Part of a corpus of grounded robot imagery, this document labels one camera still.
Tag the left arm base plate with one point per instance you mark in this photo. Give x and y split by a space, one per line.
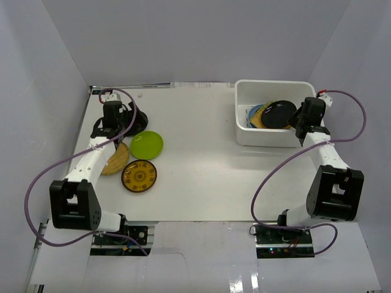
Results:
138 233

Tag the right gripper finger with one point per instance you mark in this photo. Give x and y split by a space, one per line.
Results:
297 121
301 131

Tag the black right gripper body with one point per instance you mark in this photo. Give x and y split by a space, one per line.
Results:
300 119

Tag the white plastic bin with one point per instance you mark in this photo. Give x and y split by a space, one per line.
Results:
252 93

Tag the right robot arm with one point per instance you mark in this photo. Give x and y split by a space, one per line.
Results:
335 191

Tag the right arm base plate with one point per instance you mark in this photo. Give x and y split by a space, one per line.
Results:
267 236

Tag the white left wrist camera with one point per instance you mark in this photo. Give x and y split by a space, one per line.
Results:
110 97

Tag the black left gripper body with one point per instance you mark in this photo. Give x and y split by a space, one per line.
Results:
134 121

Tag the green plastic plate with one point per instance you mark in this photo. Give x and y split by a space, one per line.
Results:
146 145

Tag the square bamboo woven tray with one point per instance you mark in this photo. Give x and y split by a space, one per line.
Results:
256 119

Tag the round bamboo woven tray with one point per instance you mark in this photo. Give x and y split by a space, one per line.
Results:
117 161

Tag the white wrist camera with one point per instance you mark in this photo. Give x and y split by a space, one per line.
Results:
110 97
322 94

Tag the yellow patterned plate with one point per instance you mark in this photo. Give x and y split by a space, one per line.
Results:
275 105
139 176

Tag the black glossy plate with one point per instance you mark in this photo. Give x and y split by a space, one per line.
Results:
279 114

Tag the blue plastic plate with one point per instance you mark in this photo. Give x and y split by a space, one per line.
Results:
251 112

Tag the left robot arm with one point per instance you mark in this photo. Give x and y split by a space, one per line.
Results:
74 203

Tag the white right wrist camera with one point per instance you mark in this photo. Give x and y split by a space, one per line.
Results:
322 94

